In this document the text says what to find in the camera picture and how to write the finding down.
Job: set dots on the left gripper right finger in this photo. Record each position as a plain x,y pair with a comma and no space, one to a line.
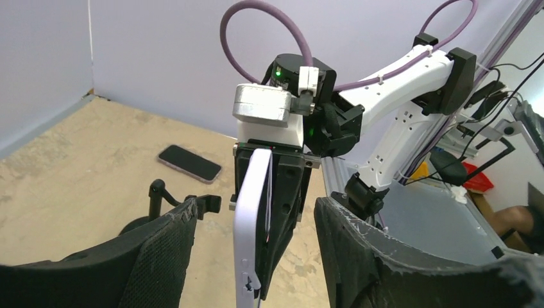
365,267

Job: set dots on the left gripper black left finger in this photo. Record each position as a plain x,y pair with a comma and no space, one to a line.
145,267

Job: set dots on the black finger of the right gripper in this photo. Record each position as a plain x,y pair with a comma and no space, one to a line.
271,242

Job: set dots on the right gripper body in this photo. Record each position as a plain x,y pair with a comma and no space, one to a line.
286,182

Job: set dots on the white smartphone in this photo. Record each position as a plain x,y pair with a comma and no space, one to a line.
245,226

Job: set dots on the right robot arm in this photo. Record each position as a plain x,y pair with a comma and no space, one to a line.
298,105

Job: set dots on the red bin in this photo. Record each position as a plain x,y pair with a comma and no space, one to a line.
478,183

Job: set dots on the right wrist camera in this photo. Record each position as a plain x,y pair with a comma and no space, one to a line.
263,113

